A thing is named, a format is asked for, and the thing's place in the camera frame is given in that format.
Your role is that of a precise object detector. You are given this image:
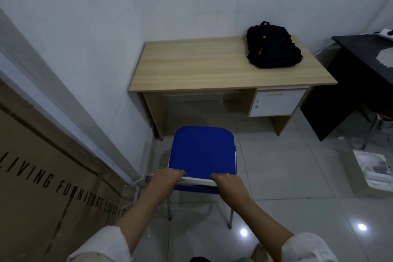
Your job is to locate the light wooden desk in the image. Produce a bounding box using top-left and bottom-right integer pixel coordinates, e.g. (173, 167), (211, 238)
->
(128, 35), (338, 141)

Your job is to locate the white open box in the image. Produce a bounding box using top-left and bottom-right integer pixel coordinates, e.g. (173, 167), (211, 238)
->
(339, 149), (393, 195)

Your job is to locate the black backpack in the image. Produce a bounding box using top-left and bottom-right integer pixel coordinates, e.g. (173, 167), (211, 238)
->
(246, 21), (304, 69)

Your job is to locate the person's white right sleeve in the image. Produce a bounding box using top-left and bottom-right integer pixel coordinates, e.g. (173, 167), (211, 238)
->
(281, 232), (339, 262)

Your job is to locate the red stool with chrome legs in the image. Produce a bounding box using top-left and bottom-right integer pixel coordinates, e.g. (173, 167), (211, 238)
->
(359, 104), (393, 151)

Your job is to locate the person's right hand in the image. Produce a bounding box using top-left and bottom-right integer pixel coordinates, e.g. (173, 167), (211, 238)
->
(210, 173), (247, 200)

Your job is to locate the white desk drawer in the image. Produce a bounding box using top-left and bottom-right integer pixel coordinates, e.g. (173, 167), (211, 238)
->
(248, 88), (308, 117)

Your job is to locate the person's white left sleeve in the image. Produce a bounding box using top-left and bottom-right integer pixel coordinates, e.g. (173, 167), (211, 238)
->
(67, 226), (133, 262)

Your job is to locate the large brown cardboard box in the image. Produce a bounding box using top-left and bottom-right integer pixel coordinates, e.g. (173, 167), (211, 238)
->
(0, 78), (137, 262)

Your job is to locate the white wall pipe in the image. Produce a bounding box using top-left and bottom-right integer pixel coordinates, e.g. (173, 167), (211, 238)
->
(134, 134), (155, 186)

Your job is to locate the person's right forearm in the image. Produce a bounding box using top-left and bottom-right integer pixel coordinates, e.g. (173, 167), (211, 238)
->
(219, 193), (296, 251)

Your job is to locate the person's foot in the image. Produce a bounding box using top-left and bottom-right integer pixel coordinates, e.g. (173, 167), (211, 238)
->
(251, 244), (274, 262)

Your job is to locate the black desk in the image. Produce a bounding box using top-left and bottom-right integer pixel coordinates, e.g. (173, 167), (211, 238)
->
(300, 34), (393, 142)

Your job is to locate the person's left forearm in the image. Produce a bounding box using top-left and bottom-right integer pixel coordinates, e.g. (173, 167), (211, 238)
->
(113, 183), (174, 238)

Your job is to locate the white paper sheet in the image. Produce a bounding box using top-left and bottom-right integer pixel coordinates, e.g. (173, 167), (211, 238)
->
(375, 48), (393, 69)

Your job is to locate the person's white sleeve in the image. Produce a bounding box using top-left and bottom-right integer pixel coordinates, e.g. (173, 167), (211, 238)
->
(281, 232), (339, 262)
(67, 226), (133, 262)

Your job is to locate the person's left hand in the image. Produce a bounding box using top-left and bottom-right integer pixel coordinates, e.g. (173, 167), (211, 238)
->
(149, 168), (187, 194)

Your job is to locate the blue padded metal chair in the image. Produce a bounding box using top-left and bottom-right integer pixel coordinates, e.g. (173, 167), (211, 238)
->
(149, 126), (238, 229)

